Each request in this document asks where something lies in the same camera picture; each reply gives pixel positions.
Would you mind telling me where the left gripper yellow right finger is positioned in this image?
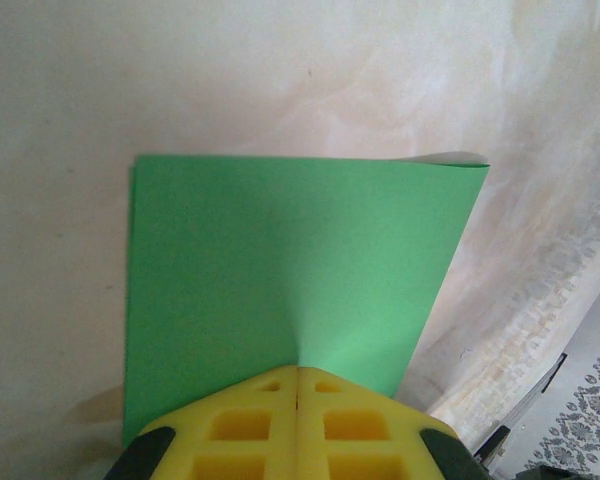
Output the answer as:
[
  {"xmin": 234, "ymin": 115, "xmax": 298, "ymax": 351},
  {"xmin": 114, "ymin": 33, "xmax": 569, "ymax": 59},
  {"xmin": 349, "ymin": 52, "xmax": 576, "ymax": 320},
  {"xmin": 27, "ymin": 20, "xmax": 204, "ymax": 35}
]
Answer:
[{"xmin": 297, "ymin": 365, "xmax": 486, "ymax": 480}]

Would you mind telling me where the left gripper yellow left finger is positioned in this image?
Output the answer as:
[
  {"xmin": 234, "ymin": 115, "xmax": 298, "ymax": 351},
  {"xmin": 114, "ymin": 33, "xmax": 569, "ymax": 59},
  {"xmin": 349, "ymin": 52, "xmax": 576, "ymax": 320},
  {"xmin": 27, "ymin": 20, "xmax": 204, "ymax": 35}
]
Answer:
[{"xmin": 108, "ymin": 364, "xmax": 299, "ymax": 480}]

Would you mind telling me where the green paper sheet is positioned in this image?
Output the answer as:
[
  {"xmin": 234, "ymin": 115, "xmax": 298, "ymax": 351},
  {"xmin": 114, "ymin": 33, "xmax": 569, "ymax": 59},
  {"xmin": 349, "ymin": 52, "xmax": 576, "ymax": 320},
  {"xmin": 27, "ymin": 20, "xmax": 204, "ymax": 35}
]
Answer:
[{"xmin": 121, "ymin": 151, "xmax": 492, "ymax": 449}]

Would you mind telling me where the aluminium side rail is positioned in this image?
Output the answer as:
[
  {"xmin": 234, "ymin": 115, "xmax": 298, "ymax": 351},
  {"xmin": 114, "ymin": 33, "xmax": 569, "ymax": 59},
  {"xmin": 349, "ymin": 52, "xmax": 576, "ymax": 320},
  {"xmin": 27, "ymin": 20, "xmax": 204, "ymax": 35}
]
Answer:
[{"xmin": 472, "ymin": 352, "xmax": 569, "ymax": 474}]

